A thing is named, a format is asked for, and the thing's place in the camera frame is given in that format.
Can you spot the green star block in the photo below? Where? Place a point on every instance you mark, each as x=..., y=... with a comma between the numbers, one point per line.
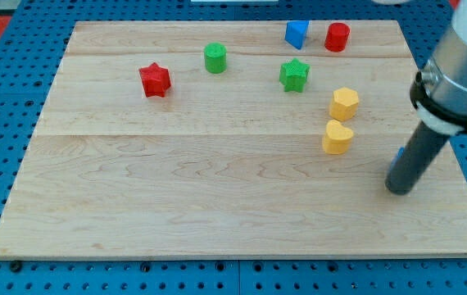
x=293, y=75

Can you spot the green cylinder block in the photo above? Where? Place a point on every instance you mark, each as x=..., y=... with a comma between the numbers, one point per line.
x=215, y=57

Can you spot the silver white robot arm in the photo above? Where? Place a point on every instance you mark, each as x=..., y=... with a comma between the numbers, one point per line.
x=439, y=96

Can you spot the light wooden board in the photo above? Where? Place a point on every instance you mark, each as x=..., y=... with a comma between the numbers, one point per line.
x=228, y=165

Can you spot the red star block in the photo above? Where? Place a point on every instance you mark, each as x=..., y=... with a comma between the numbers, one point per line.
x=155, y=80

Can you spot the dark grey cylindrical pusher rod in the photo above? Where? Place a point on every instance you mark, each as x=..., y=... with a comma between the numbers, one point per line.
x=415, y=158

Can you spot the yellow heart block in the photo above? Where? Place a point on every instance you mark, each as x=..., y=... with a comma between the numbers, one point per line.
x=337, y=138

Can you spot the red cylinder block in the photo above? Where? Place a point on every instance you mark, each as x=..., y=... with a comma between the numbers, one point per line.
x=337, y=36

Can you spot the yellow hexagon block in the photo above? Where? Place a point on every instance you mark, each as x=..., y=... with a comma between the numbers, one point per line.
x=344, y=104

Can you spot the blue triangular prism block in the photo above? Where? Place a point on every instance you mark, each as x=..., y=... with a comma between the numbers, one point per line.
x=296, y=32

